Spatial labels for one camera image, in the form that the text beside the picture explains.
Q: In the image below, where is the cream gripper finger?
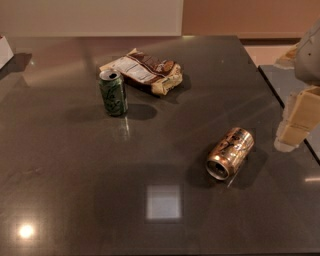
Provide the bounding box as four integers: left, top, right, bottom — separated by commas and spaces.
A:
274, 86, 320, 152

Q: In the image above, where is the orange soda can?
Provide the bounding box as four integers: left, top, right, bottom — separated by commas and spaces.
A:
206, 127, 254, 181

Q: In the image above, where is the green soda can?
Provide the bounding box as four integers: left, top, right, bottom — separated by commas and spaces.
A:
99, 69, 128, 116

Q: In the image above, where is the brown white snack bag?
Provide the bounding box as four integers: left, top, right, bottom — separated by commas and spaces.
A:
99, 48, 183, 96

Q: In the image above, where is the white box at left edge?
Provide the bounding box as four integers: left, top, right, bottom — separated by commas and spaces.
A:
0, 36, 14, 69

